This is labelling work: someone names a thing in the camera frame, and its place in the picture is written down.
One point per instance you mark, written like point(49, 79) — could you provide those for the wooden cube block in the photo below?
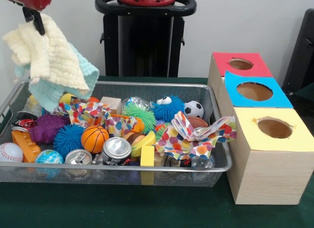
point(113, 104)

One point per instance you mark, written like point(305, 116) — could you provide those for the yellow plastic block toy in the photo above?
point(146, 149)

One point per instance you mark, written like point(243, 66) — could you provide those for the white baseball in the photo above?
point(11, 152)

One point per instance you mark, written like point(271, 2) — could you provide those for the brown toy football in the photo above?
point(198, 122)

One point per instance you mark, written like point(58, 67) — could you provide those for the mint green waffle cloth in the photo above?
point(78, 81)

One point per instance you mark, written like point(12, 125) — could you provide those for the cream yellow waffle cloth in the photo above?
point(46, 56)

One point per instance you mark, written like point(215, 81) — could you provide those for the blue fuzzy ball with eyes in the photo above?
point(67, 140)

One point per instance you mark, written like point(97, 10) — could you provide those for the black chair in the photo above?
point(301, 51)

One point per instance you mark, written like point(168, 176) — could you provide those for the silver metal can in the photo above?
point(117, 150)

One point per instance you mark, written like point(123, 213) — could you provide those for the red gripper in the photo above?
point(29, 0)

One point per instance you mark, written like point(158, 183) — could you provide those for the wooden box with three holes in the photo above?
point(270, 174)

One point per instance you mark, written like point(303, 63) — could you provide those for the blue spiky ball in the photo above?
point(169, 109)

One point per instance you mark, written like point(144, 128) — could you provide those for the small black white soccer ball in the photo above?
point(194, 109)

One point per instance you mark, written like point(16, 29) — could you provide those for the green spiky ball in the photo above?
point(140, 117)

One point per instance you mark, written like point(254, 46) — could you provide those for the globe print ball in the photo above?
point(49, 157)

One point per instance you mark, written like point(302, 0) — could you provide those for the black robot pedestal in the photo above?
point(142, 41)

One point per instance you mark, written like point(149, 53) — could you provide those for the small orange basketball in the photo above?
point(95, 139)

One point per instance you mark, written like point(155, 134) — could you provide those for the purple spiky ball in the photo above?
point(46, 129)

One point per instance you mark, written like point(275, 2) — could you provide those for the orange plastic block toy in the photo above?
point(25, 145)

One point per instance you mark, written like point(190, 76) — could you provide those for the red soda can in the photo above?
point(24, 121)

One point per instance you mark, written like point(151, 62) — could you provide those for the yellow ball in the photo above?
point(66, 98)

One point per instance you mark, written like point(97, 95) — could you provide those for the dark green table cloth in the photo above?
point(122, 208)

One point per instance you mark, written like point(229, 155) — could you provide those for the colourful patterned cloth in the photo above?
point(115, 122)
point(189, 139)

